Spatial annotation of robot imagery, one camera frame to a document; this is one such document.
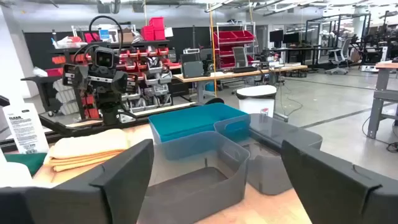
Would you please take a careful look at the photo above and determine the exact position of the white plastic restorer bottle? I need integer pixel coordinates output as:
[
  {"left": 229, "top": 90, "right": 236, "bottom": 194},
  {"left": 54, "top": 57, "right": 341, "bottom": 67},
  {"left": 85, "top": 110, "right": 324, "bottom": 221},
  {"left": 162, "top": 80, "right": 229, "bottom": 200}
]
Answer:
[
  {"left": 0, "top": 151, "right": 34, "bottom": 189},
  {"left": 1, "top": 102, "right": 50, "bottom": 156}
]

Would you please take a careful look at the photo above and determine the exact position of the black computer monitor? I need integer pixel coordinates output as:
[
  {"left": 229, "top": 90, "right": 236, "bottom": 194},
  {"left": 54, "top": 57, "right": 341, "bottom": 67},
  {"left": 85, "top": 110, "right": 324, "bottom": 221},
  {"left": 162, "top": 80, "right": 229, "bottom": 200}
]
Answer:
[
  {"left": 282, "top": 32, "right": 301, "bottom": 44},
  {"left": 269, "top": 29, "right": 285, "bottom": 44}
]

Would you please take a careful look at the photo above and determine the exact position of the black utility cart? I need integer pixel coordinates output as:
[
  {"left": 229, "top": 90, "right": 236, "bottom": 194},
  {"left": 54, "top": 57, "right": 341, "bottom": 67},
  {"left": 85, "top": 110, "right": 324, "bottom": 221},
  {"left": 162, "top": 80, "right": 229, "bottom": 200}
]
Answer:
[{"left": 21, "top": 75, "right": 65, "bottom": 118}]

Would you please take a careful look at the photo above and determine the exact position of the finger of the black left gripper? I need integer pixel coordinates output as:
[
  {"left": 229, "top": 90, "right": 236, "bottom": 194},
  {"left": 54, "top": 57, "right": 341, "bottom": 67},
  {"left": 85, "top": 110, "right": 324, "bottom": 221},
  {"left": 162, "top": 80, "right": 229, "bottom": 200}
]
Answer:
[
  {"left": 111, "top": 70, "right": 138, "bottom": 95},
  {"left": 63, "top": 64, "right": 90, "bottom": 91}
]

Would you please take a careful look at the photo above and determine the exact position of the teal plastic bin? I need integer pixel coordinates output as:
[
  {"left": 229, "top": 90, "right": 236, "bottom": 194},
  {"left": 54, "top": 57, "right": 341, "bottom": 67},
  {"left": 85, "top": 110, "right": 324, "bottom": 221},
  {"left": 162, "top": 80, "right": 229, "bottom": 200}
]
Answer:
[{"left": 148, "top": 102, "right": 251, "bottom": 161}]

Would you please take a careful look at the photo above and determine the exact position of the white office chair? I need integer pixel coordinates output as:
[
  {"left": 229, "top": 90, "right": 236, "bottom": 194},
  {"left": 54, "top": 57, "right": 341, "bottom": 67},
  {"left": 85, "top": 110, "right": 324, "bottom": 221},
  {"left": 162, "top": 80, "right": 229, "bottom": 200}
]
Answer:
[{"left": 325, "top": 37, "right": 354, "bottom": 75}]

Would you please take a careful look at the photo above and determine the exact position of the black floor cable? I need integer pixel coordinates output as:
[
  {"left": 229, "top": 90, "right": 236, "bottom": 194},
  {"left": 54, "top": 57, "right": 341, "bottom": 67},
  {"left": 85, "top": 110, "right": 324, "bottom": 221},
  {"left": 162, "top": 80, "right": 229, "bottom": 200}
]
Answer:
[{"left": 361, "top": 116, "right": 398, "bottom": 154}]

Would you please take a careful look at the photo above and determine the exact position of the white step trash can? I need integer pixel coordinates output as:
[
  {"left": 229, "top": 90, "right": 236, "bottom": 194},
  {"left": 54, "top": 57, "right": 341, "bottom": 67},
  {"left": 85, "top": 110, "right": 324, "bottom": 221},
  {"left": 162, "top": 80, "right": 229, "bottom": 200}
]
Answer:
[{"left": 235, "top": 84, "right": 278, "bottom": 118}]

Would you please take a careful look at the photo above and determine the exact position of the green cloth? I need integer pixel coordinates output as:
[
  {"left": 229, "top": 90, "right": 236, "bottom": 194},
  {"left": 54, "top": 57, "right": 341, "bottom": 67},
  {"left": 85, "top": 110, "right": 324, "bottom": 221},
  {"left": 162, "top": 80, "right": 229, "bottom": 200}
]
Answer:
[{"left": 4, "top": 152, "right": 47, "bottom": 177}]

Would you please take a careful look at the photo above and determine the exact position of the yellow cloth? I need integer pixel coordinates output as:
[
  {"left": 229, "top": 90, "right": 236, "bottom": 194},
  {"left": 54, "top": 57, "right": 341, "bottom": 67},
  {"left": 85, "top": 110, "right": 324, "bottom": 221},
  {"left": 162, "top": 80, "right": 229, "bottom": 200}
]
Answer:
[{"left": 43, "top": 128, "right": 131, "bottom": 173}]

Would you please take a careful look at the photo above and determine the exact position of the yellow hanging cable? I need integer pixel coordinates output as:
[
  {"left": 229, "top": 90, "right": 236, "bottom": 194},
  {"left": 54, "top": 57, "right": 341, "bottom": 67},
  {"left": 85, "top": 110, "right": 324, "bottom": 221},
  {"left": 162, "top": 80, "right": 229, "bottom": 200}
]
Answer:
[{"left": 208, "top": 2, "right": 218, "bottom": 98}]

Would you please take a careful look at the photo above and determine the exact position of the grey mesh chair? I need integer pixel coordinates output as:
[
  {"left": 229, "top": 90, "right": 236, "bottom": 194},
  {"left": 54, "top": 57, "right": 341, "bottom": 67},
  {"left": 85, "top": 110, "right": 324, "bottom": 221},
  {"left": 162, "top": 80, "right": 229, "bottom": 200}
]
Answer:
[{"left": 232, "top": 46, "right": 249, "bottom": 68}]

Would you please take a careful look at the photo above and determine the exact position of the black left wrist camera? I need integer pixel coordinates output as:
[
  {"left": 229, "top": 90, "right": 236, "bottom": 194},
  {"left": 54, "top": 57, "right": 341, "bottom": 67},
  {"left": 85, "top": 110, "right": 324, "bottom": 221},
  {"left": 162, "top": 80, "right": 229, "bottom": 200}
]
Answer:
[{"left": 92, "top": 46, "right": 116, "bottom": 69}]

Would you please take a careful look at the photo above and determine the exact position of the grey steel workbench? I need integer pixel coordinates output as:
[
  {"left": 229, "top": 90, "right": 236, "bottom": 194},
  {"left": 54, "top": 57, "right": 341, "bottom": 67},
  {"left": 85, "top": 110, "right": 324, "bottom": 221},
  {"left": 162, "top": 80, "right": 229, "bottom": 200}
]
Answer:
[{"left": 366, "top": 61, "right": 398, "bottom": 140}]

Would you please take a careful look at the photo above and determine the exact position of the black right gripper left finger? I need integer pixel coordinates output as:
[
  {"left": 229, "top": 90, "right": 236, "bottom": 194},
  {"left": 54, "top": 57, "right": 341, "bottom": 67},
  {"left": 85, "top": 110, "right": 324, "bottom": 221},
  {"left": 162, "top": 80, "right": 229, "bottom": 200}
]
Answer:
[{"left": 0, "top": 139, "right": 155, "bottom": 224}]

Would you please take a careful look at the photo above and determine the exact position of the wooden top workbench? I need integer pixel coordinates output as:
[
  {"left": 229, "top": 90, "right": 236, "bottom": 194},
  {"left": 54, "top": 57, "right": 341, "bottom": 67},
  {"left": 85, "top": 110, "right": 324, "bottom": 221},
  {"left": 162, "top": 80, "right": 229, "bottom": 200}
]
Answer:
[{"left": 172, "top": 63, "right": 308, "bottom": 105}]

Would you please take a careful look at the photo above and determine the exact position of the wire shelf with red bins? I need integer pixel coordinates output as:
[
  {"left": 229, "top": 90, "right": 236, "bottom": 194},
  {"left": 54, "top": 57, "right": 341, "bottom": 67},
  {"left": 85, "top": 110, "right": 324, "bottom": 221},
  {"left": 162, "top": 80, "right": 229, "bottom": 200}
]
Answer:
[{"left": 213, "top": 21, "right": 257, "bottom": 70}]

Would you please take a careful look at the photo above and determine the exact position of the parts rack with red bins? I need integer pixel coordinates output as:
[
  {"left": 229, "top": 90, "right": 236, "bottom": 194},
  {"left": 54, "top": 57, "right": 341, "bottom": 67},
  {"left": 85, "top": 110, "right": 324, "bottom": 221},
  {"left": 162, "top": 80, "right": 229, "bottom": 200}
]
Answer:
[{"left": 46, "top": 39, "right": 183, "bottom": 121}]

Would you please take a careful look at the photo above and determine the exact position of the grey equipment box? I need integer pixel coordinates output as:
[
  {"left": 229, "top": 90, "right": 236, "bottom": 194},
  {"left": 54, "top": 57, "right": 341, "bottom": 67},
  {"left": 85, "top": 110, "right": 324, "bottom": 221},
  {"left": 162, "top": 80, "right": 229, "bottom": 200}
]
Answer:
[{"left": 181, "top": 60, "right": 205, "bottom": 79}]

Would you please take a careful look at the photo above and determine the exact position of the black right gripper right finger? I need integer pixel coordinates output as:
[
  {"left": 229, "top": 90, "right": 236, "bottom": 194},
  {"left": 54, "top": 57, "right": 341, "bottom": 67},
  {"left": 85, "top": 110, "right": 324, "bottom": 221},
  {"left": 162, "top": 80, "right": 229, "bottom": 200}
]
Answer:
[{"left": 281, "top": 139, "right": 398, "bottom": 224}]

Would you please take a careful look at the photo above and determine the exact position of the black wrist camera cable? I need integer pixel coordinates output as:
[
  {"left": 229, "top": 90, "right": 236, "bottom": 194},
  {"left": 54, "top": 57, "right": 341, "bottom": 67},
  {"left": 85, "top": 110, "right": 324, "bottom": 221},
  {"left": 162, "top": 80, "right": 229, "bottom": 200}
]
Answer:
[{"left": 73, "top": 15, "right": 124, "bottom": 63}]

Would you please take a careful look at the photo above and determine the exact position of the grey translucent plastic bin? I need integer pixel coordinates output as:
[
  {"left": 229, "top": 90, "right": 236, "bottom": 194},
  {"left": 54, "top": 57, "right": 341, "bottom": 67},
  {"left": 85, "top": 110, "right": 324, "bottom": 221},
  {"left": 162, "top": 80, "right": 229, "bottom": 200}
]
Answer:
[
  {"left": 137, "top": 130, "right": 251, "bottom": 224},
  {"left": 213, "top": 113, "right": 323, "bottom": 196}
]

